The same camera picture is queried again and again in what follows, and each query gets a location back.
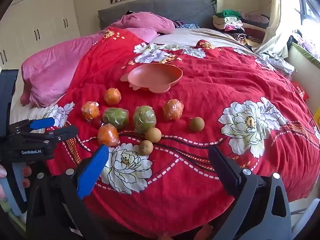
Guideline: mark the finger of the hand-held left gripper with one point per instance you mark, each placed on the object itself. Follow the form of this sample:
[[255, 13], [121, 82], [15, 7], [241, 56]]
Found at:
[[42, 123], [62, 133]]

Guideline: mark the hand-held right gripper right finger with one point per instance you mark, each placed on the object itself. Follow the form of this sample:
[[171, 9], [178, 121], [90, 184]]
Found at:
[[223, 170]]

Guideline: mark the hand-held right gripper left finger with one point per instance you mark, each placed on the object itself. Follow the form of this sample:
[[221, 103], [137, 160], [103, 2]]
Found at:
[[93, 171]]

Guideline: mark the plastic orange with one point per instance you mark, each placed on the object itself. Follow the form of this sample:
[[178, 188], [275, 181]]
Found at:
[[90, 110], [112, 96], [173, 109], [108, 135]]

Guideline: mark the brown round longan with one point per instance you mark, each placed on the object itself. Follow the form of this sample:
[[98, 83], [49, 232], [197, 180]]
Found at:
[[196, 124], [145, 147], [153, 135]]

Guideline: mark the small green citrus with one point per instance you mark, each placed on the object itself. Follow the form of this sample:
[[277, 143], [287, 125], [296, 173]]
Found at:
[[115, 117]]

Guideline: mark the large green citrus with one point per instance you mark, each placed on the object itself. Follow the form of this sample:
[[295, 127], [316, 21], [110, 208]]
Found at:
[[144, 118]]

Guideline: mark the pink plastic bowl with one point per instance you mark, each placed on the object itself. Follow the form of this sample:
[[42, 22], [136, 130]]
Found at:
[[152, 76]]

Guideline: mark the person's left hand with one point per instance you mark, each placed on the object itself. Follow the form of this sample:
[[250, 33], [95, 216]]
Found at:
[[26, 176]]

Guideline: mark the white bed sheet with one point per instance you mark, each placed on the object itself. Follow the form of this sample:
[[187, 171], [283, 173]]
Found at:
[[22, 111]]

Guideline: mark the pink quilt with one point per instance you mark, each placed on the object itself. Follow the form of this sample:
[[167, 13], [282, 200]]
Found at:
[[50, 72]]

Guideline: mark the red floral blanket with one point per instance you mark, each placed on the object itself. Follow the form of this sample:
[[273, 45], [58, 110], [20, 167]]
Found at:
[[200, 92]]

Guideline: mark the red paper bag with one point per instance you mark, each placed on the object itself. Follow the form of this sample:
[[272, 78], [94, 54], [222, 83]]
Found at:
[[301, 91]]

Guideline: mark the cream wardrobe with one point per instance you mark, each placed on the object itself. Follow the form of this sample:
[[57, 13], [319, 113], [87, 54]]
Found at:
[[45, 12]]

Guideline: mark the crumpled white cloth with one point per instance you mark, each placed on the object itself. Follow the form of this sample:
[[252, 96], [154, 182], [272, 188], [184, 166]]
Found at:
[[277, 61]]

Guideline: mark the beige bed cover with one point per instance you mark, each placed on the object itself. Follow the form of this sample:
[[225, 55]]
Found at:
[[200, 33]]

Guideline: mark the green trimmed sill mat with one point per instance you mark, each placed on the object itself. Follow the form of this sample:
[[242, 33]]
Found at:
[[306, 53]]

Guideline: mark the pile of folded clothes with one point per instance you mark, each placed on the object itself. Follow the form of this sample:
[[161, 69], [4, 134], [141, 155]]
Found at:
[[232, 23]]

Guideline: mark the dark patterned pillow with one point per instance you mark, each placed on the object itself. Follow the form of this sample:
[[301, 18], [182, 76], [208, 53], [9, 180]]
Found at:
[[186, 25]]

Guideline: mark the heap of mixed clothes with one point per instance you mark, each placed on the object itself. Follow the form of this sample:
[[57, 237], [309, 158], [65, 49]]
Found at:
[[303, 40]]

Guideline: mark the grey padded headboard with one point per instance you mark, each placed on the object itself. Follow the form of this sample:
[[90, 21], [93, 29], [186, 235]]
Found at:
[[175, 7]]

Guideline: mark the cream curtain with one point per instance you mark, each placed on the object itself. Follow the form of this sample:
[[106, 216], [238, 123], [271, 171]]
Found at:
[[277, 7]]

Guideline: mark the window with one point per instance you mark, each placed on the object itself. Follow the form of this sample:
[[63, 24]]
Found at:
[[308, 7]]

